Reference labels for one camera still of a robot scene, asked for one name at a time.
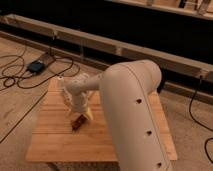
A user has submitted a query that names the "dark red pepper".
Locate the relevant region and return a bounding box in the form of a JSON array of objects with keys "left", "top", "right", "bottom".
[{"left": 71, "top": 115, "right": 87, "bottom": 131}]

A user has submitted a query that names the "black cable right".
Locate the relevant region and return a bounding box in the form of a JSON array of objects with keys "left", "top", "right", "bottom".
[{"left": 188, "top": 75, "right": 213, "bottom": 164}]

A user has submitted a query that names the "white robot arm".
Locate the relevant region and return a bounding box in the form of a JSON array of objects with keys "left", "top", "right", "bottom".
[{"left": 65, "top": 60, "right": 173, "bottom": 171}]

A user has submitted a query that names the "black floor cable left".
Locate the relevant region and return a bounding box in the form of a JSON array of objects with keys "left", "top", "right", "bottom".
[{"left": 0, "top": 42, "right": 82, "bottom": 144}]

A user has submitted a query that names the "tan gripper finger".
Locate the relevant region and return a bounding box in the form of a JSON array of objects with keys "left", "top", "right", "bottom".
[
  {"left": 68, "top": 110, "right": 74, "bottom": 116},
  {"left": 84, "top": 109, "right": 93, "bottom": 120}
]

